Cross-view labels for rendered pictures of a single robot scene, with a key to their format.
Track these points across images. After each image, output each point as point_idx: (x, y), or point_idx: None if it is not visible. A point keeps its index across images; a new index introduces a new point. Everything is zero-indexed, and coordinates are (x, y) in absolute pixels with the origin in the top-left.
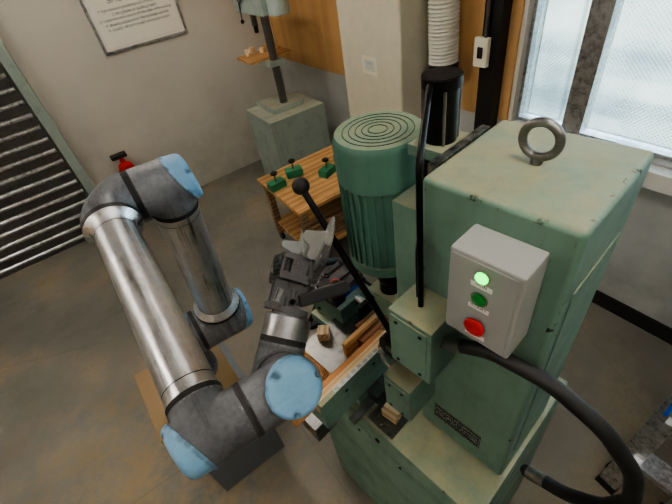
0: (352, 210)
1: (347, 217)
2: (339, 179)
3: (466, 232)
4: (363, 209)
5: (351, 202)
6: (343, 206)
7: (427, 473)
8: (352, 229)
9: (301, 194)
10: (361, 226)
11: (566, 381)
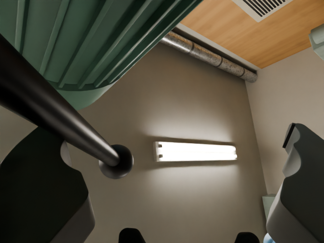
0: (61, 52)
1: (111, 41)
2: (77, 95)
3: None
4: (7, 40)
5: (44, 72)
6: (120, 57)
7: None
8: (99, 7)
9: (110, 168)
10: (19, 8)
11: None
